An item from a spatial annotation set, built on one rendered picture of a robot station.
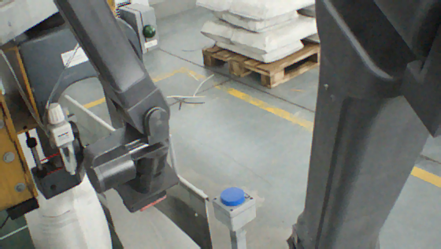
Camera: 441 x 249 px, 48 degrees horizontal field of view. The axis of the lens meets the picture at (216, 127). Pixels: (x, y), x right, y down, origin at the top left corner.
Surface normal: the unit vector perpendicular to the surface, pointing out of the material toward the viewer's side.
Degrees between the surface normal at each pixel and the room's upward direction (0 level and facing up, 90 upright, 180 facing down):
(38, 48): 90
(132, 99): 93
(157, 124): 92
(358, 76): 99
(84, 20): 93
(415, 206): 0
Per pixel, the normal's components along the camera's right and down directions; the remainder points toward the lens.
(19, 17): 0.96, 0.02
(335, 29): -0.93, 0.35
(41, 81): 0.61, 0.33
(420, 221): -0.11, -0.87
